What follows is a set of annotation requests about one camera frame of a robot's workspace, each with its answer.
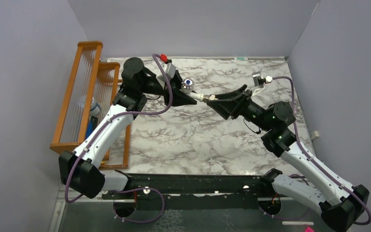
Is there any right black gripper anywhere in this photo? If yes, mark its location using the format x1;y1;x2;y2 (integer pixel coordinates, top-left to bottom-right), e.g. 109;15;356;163
208;84;273;131

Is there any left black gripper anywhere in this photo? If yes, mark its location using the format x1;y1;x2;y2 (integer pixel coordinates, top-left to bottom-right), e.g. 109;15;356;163
139;70;199;107

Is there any white plastic water faucet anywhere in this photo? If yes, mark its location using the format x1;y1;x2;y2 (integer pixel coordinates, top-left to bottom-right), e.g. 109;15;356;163
181;78;206;102

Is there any silver hex nut fitting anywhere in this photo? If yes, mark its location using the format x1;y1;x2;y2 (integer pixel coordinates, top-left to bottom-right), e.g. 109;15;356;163
203;94;218;102

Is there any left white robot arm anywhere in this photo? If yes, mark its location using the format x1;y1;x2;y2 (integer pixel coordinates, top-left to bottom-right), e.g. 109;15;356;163
59;54;204;199

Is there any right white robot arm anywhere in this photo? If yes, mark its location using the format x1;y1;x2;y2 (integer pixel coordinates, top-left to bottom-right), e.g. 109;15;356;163
204;85;369;232

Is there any orange wooden dish rack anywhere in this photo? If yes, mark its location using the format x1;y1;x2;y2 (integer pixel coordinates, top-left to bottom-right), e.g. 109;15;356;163
50;41;123;154

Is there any white chalk stick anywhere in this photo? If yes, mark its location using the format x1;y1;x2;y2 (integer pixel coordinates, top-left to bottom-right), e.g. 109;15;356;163
282;221;314;226

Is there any pink paper scrap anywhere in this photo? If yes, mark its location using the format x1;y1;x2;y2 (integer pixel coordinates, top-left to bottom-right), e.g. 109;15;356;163
304;227;314;232

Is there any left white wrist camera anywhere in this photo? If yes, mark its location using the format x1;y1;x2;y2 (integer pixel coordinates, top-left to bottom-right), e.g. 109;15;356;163
162;62;177;80

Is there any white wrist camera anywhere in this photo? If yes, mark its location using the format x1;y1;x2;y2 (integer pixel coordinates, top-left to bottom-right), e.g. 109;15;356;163
252;72;273;95
162;62;177;80

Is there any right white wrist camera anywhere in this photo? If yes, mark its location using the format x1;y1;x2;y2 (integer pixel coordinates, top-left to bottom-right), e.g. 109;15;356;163
252;72;273;95

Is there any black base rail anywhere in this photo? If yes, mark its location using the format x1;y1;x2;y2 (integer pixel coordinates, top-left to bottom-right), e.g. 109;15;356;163
101;174;282;213

